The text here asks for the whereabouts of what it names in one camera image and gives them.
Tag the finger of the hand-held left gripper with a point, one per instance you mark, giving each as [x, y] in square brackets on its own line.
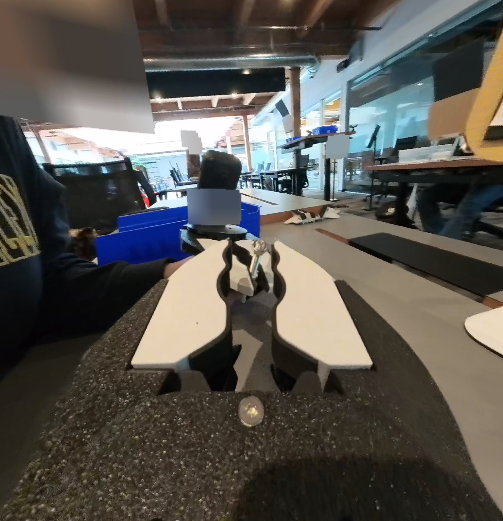
[240, 281]

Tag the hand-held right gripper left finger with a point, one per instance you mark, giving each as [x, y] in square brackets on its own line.
[186, 321]

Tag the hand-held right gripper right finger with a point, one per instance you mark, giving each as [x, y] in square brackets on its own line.
[316, 321]

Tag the silver bolt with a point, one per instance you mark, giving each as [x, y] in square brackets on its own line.
[256, 264]

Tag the person's left forearm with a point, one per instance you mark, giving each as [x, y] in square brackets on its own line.
[113, 285]

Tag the person's left hand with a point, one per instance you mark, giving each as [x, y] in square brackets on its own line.
[175, 268]

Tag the group of black chairs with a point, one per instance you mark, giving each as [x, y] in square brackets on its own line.
[284, 179]

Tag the grey top table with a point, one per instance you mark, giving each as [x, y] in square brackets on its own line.
[292, 201]

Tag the blue plastic bin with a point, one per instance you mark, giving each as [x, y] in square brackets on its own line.
[153, 222]
[129, 248]

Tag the standing desk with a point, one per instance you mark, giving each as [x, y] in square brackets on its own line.
[300, 141]

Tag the black ceiling panel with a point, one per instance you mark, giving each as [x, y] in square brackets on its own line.
[214, 83]

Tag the black and white cardboard piece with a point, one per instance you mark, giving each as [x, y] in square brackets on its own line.
[308, 217]

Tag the wooden column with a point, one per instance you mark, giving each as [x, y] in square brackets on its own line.
[296, 101]

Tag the small blue crate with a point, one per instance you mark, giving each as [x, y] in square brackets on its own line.
[324, 130]

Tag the black mesh office chair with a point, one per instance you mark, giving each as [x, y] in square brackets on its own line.
[100, 191]

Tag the dark brown object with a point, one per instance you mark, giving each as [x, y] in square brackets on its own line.
[84, 244]

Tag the black backpack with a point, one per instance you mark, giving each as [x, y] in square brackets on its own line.
[394, 213]

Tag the black table mat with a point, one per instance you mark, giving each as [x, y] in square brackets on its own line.
[438, 260]

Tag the white document stand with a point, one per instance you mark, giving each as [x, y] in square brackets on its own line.
[495, 329]

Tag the wooden top desk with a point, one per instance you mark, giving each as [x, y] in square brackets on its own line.
[430, 165]

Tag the white box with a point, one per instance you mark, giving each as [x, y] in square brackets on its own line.
[422, 154]

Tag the cardboard panel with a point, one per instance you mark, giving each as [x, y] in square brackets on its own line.
[451, 118]

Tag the wooden backing board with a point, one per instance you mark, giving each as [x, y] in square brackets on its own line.
[483, 114]

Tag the wall-mounted screen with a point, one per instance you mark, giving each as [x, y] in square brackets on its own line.
[282, 108]

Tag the silver ventilation duct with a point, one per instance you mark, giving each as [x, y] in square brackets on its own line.
[235, 63]

